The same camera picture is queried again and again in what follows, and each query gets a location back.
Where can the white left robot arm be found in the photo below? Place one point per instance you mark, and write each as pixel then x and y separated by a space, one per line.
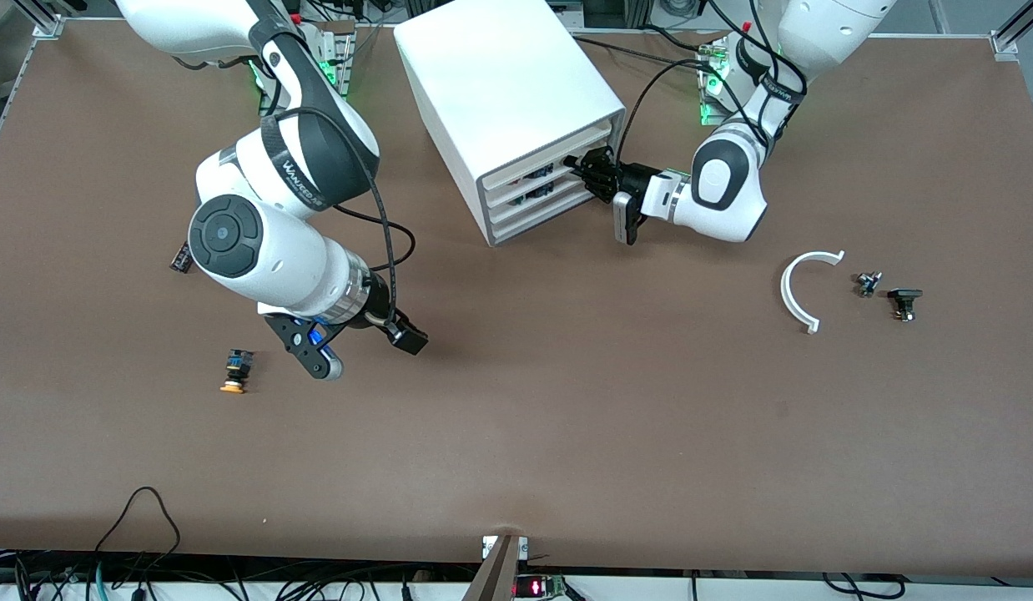
pixel 725 184

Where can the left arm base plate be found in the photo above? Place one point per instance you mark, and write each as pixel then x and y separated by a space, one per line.
pixel 710 92

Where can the red-lit electronics module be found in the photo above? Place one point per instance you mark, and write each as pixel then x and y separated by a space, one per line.
pixel 540 588

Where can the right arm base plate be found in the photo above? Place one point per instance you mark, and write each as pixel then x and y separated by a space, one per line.
pixel 337 54

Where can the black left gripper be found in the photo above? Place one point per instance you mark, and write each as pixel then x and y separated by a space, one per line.
pixel 634 179

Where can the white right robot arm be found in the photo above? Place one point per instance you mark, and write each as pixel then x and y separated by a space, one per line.
pixel 274 259

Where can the yellow-capped push button switch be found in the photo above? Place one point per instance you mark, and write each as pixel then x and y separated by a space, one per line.
pixel 236 369

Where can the wooden post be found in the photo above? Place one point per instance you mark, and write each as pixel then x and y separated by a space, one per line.
pixel 493 576

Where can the small metal switch part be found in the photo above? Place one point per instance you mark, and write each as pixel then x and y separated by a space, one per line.
pixel 869 284

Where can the white curved plastic piece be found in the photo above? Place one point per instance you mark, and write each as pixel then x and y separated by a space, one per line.
pixel 790 292

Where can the small black switch part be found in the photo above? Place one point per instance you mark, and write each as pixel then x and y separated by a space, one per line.
pixel 904 300

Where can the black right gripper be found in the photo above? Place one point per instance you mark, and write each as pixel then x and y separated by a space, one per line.
pixel 380 310

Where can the aluminium frame profile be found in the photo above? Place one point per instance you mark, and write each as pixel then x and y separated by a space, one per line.
pixel 45 25
pixel 1013 29

